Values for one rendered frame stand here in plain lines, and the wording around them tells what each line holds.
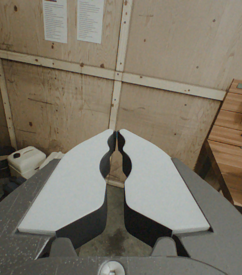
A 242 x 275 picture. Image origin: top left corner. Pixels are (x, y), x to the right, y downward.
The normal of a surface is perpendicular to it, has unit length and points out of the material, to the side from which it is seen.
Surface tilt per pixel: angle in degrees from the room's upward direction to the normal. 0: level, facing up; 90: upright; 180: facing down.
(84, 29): 90
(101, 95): 90
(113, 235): 0
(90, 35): 90
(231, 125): 90
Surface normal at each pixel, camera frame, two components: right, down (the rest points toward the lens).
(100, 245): 0.14, -0.87
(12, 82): -0.23, 0.44
